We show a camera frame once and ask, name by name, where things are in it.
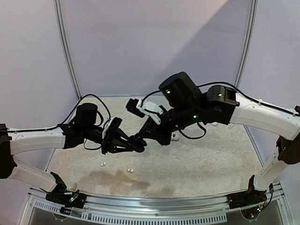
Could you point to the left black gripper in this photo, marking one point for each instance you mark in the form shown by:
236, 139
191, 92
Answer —
112, 142

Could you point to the aluminium frame post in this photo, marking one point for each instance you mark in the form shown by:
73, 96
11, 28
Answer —
247, 41
65, 47

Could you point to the right aluminium frame post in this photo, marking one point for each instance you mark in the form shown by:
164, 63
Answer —
247, 41

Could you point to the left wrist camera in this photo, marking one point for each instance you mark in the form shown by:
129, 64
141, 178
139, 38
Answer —
110, 129

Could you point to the aluminium front rail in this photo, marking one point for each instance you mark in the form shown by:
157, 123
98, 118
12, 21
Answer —
116, 210

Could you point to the white stem earbud charging case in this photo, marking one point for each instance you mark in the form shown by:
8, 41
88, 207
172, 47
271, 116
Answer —
175, 136

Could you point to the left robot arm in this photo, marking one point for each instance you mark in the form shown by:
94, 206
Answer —
65, 136

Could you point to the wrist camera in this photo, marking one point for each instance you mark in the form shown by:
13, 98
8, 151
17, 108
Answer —
110, 129
150, 109

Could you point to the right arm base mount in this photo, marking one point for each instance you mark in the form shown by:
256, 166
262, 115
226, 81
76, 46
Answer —
245, 198

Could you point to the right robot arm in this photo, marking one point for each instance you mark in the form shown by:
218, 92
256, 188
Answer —
224, 104

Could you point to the black earbud charging case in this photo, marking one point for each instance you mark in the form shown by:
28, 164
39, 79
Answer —
137, 143

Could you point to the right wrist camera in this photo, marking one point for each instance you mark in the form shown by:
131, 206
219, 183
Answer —
150, 109

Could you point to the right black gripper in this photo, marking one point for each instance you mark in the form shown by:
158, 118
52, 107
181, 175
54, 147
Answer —
154, 126

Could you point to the left aluminium frame post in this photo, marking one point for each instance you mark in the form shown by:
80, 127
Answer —
65, 47

